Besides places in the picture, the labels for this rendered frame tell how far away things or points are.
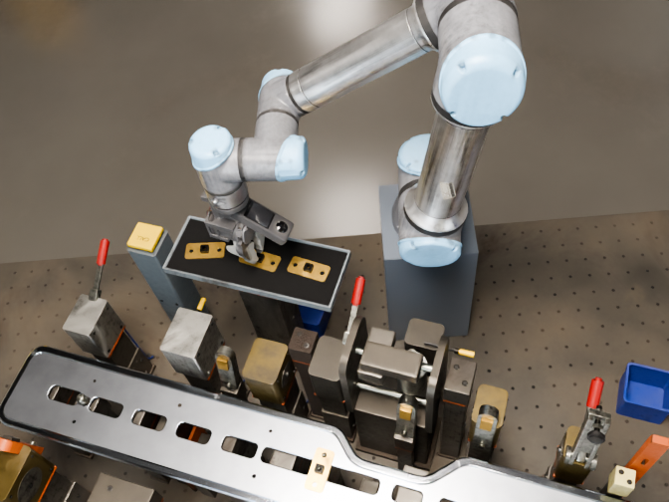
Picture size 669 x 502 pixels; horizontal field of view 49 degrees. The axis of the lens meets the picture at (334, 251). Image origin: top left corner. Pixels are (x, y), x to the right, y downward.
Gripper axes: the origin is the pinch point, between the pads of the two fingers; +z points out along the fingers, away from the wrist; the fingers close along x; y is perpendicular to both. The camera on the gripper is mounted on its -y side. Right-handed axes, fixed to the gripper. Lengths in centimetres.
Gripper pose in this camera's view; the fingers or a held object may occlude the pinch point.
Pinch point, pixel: (259, 255)
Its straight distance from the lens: 151.7
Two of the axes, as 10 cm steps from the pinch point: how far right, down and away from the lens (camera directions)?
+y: -9.2, -2.7, 2.8
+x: -3.7, 8.0, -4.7
